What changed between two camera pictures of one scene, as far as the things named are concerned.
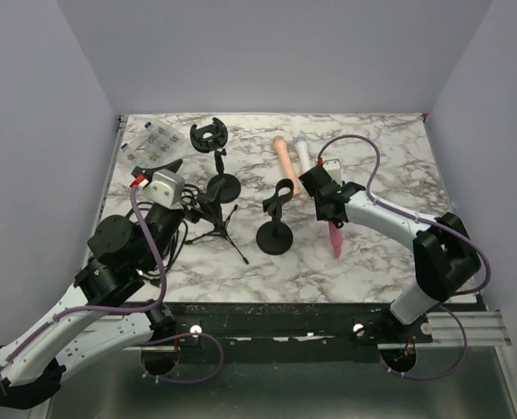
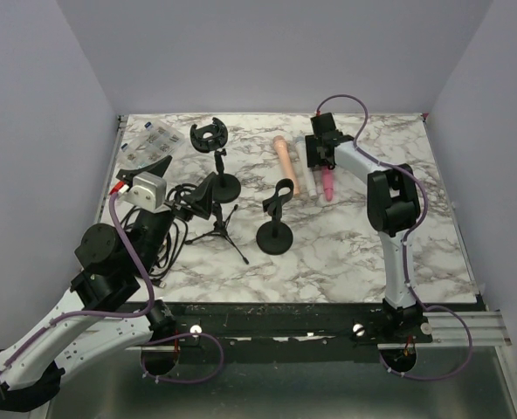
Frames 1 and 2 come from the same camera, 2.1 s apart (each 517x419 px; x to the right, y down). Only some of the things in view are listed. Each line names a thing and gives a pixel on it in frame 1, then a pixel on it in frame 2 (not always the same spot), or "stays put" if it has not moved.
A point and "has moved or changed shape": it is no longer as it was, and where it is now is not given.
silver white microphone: x=303 y=160 stays put
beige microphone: x=280 y=144 stays put
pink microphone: x=335 y=234 has moved or changed shape
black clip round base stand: x=276 y=237 stays put
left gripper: x=194 y=215 → x=202 y=202
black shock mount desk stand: x=213 y=137 stays put
